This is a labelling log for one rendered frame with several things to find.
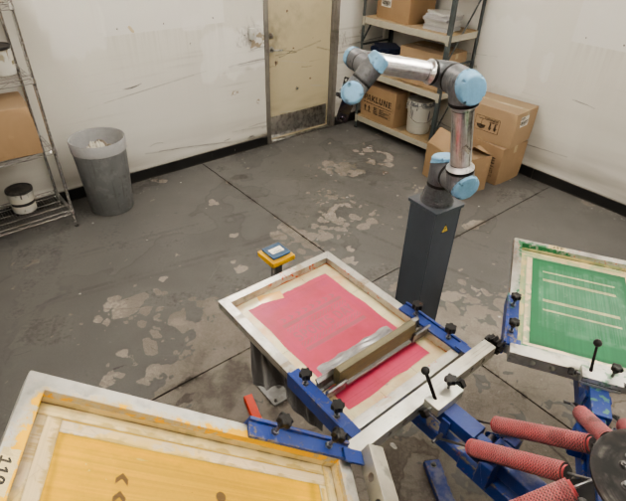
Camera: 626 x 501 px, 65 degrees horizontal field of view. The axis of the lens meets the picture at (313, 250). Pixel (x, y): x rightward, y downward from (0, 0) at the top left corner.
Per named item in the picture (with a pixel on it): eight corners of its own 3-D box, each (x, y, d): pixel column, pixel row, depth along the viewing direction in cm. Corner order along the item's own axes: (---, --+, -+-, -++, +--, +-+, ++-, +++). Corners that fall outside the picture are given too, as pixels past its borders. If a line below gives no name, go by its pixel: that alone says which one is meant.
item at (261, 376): (251, 385, 224) (246, 315, 199) (258, 381, 226) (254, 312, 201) (316, 458, 195) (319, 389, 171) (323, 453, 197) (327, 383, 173)
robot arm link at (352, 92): (370, 89, 166) (353, 109, 168) (368, 89, 176) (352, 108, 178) (352, 74, 164) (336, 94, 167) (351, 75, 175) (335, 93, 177)
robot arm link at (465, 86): (461, 182, 221) (467, 59, 187) (480, 198, 209) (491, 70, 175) (437, 190, 219) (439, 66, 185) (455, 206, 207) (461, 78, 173)
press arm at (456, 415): (425, 410, 160) (428, 400, 157) (437, 400, 163) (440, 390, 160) (470, 447, 149) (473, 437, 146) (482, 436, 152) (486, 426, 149)
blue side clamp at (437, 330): (396, 318, 202) (398, 305, 198) (404, 313, 204) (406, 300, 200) (455, 363, 183) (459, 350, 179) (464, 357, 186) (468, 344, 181)
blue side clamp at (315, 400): (286, 386, 172) (286, 372, 168) (298, 379, 175) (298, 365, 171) (344, 446, 154) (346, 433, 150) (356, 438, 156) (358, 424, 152)
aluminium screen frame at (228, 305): (219, 307, 202) (218, 300, 200) (327, 256, 233) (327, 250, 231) (348, 443, 153) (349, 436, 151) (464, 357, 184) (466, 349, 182)
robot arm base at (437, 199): (436, 189, 238) (439, 171, 233) (459, 203, 228) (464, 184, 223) (413, 197, 231) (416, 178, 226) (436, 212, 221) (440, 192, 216)
